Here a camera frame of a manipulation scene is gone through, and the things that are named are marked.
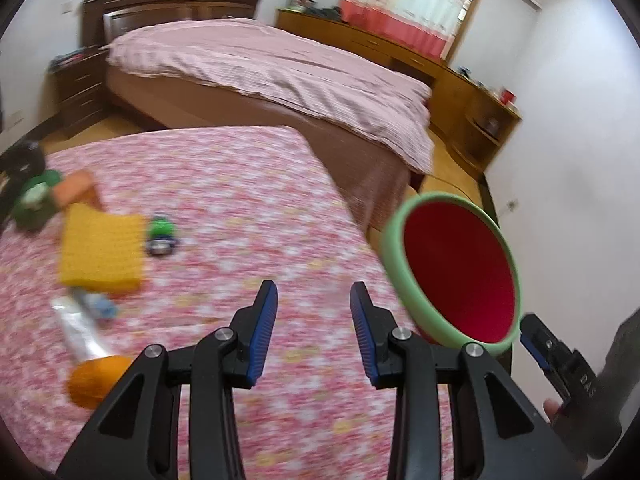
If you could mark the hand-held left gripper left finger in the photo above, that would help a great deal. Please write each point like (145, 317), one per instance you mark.
(260, 330)

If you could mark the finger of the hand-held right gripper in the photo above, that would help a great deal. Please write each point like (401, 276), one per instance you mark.
(542, 330)
(537, 355)

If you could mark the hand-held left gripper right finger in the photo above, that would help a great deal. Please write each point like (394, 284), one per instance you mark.
(362, 330)

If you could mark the green rimmed red bowl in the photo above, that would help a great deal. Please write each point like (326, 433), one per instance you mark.
(460, 270)

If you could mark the blue grey tube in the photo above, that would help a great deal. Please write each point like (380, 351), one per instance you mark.
(102, 305)

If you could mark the white plastic bag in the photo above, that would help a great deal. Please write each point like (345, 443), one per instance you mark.
(80, 330)

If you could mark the person's right hand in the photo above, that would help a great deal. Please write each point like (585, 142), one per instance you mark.
(567, 440)

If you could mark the small red box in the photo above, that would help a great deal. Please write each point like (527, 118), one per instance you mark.
(506, 97)

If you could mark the long wooden cabinet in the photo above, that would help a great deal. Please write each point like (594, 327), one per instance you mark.
(450, 95)

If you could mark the pink checked quilt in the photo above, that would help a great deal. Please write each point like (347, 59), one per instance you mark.
(275, 75)

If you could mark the green plush toy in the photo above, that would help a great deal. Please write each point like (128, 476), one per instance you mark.
(25, 217)

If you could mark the brown wooden nightstand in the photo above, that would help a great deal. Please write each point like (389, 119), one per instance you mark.
(80, 95)

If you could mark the black clothes pile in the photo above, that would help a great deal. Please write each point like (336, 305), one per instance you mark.
(327, 12)

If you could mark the folded dark clothes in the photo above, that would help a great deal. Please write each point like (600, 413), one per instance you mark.
(75, 57)

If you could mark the row of books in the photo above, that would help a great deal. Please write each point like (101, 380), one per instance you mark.
(300, 2)

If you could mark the white and red curtain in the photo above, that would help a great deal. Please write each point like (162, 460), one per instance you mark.
(400, 0)

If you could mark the brown wooden bed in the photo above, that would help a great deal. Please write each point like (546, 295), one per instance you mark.
(175, 5)

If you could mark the black suction mount device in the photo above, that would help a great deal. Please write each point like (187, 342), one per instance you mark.
(22, 160)

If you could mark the wall light switch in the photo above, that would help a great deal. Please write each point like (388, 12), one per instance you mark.
(68, 8)

